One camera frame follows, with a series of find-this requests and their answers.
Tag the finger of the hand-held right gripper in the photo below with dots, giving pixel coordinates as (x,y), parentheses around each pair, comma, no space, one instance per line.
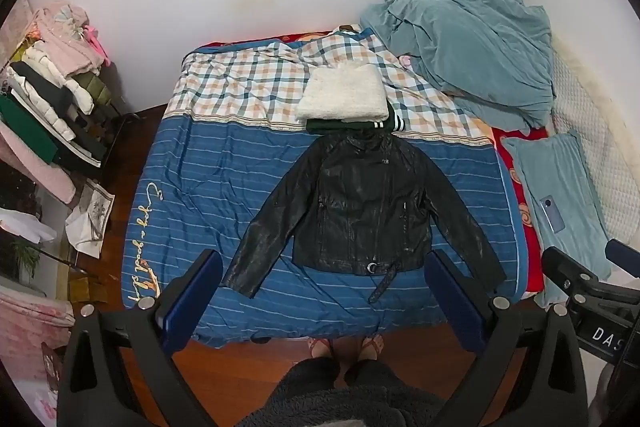
(625,257)
(567,269)

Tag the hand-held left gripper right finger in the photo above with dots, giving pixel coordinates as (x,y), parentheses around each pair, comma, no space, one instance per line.
(452,299)

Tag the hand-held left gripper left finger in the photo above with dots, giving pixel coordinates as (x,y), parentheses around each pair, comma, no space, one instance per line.
(192,299)

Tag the black leather jacket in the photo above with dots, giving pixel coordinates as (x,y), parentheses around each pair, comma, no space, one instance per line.
(360,207)

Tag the black clothes rack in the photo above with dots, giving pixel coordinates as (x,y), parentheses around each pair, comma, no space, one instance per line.
(125,124)

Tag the row of hanging clothes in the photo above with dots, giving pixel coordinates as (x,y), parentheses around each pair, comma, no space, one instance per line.
(45,107)

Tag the grey-blue smartphone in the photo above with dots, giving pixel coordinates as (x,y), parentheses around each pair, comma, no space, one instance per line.
(552,214)

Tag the person's right foot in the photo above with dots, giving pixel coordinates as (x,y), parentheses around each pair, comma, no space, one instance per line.
(371,347)

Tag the person's foot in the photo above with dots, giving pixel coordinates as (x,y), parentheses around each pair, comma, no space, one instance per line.
(371,347)
(320,348)

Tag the teal pillow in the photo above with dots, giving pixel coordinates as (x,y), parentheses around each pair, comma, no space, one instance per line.
(550,172)

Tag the olive cardboard box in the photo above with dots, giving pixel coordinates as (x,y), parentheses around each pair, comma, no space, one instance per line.
(85,289)

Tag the white printed cloth bag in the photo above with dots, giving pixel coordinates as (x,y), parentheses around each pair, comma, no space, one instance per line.
(90,219)

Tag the person's left foot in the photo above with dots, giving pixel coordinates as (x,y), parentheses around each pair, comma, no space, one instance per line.
(320,348)

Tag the blue striped checked quilt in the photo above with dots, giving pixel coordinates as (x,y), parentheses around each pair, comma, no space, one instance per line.
(210,157)

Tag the white textured blanket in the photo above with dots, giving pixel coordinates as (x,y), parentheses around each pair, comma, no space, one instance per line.
(585,117)

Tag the pink printed blanket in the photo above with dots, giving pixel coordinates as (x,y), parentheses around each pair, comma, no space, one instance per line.
(25,332)

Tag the green potted plant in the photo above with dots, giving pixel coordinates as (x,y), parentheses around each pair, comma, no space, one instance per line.
(25,259)

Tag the white papers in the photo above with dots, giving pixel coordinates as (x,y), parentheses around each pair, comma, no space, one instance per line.
(25,227)

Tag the green folded garment white stripes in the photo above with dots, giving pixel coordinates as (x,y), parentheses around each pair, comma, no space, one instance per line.
(330,126)

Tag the white fleece folded garment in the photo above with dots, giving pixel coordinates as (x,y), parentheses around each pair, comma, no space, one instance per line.
(345,94)

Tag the teal blanket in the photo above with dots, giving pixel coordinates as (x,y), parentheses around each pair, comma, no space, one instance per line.
(470,47)

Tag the small pink cloth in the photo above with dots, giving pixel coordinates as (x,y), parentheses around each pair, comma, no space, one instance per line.
(406,61)

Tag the dark brown item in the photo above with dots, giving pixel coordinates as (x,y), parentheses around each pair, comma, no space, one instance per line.
(347,28)

